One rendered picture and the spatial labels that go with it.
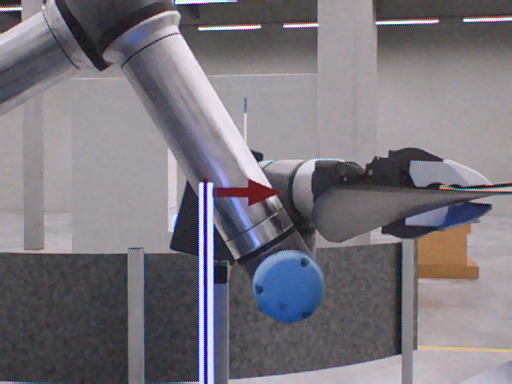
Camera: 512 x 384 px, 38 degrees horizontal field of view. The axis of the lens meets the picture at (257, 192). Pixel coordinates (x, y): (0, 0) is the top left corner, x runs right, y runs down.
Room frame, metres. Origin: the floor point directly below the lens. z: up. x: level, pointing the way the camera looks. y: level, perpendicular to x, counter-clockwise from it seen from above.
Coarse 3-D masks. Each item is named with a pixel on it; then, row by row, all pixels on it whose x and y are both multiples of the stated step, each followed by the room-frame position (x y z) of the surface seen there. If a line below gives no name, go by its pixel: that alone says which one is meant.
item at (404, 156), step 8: (392, 152) 0.78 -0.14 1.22; (400, 152) 0.77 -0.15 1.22; (408, 152) 0.76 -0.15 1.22; (416, 152) 0.76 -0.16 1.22; (424, 152) 0.75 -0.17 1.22; (400, 160) 0.77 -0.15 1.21; (408, 160) 0.76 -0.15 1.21; (416, 160) 0.75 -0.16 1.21; (424, 160) 0.75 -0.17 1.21; (432, 160) 0.74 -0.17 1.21; (440, 160) 0.73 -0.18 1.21; (408, 168) 0.76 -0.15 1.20
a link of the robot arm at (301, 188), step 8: (312, 160) 0.89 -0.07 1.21; (304, 168) 0.88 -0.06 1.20; (312, 168) 0.87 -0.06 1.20; (296, 176) 0.88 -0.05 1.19; (304, 176) 0.87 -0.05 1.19; (296, 184) 0.88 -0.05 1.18; (304, 184) 0.87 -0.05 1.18; (296, 192) 0.88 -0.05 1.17; (304, 192) 0.87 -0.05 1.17; (296, 200) 0.88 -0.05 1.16; (304, 200) 0.87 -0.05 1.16; (312, 200) 0.86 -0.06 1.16; (296, 208) 0.89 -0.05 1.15; (304, 208) 0.87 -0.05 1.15; (304, 216) 0.89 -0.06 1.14
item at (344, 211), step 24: (336, 192) 0.56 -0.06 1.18; (360, 192) 0.55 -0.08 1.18; (384, 192) 0.55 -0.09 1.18; (408, 192) 0.55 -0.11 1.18; (432, 192) 0.55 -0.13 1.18; (456, 192) 0.55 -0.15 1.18; (480, 192) 0.55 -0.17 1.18; (504, 192) 0.56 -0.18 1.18; (312, 216) 0.65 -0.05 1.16; (336, 216) 0.66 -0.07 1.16; (360, 216) 0.67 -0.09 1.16; (384, 216) 0.69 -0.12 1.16; (408, 216) 0.72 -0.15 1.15; (336, 240) 0.74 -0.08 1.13
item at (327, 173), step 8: (320, 160) 0.75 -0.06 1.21; (328, 160) 0.75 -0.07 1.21; (336, 160) 0.74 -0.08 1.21; (320, 168) 0.74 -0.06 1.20; (328, 168) 0.74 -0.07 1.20; (336, 168) 0.74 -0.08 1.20; (344, 168) 0.76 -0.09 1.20; (352, 168) 0.79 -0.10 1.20; (360, 168) 0.82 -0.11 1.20; (312, 176) 0.75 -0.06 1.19; (320, 176) 0.74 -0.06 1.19; (328, 176) 0.74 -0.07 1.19; (336, 176) 0.74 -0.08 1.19; (344, 176) 0.75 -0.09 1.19; (352, 176) 0.79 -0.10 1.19; (312, 184) 0.75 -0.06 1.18; (320, 184) 0.74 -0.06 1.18; (328, 184) 0.74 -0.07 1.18; (336, 184) 0.74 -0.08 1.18; (312, 192) 0.75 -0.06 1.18; (320, 192) 0.74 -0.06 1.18
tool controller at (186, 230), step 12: (192, 192) 1.20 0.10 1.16; (180, 204) 1.20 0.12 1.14; (192, 204) 1.20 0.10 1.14; (180, 216) 1.20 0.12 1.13; (192, 216) 1.20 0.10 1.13; (180, 228) 1.20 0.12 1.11; (192, 228) 1.20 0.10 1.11; (216, 228) 1.20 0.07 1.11; (180, 240) 1.20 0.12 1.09; (192, 240) 1.20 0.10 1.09; (216, 240) 1.20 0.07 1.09; (192, 252) 1.20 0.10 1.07; (216, 252) 1.20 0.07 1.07; (228, 252) 1.20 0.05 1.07
